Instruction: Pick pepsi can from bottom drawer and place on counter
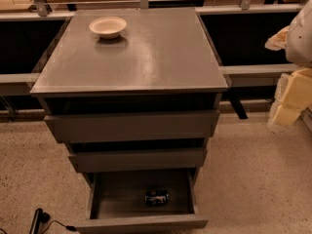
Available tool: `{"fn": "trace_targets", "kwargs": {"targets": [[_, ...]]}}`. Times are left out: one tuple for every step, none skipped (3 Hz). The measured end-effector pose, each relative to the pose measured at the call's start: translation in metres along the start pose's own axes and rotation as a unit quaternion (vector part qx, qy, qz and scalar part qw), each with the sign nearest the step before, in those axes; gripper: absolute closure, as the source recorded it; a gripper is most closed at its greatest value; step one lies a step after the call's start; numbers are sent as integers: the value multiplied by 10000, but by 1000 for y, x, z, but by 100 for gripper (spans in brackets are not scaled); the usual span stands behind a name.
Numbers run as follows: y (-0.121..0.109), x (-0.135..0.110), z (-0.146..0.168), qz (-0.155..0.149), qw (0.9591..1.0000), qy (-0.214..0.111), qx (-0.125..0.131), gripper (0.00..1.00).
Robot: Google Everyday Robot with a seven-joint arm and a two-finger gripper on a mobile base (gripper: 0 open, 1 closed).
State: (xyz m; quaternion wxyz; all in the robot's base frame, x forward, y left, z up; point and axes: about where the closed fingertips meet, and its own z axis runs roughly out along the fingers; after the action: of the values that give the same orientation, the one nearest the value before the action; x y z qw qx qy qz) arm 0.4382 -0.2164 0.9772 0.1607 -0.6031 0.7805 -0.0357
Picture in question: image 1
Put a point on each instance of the white paper bowl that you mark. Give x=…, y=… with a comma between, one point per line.
x=108, y=27

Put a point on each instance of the grey middle drawer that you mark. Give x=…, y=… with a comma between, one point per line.
x=137, y=160

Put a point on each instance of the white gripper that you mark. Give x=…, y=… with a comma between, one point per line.
x=300, y=39

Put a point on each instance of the blue pepsi can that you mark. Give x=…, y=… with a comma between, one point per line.
x=155, y=198

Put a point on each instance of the grey drawer cabinet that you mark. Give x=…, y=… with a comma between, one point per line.
x=163, y=55

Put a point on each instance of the grey top drawer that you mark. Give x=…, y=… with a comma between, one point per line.
x=132, y=126

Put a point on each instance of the black power adapter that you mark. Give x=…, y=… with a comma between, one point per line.
x=39, y=218

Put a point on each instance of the grey open bottom drawer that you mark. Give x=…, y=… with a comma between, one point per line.
x=117, y=203

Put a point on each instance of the grey metal railing frame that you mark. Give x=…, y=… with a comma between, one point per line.
x=28, y=40

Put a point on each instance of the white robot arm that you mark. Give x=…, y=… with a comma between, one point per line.
x=295, y=39

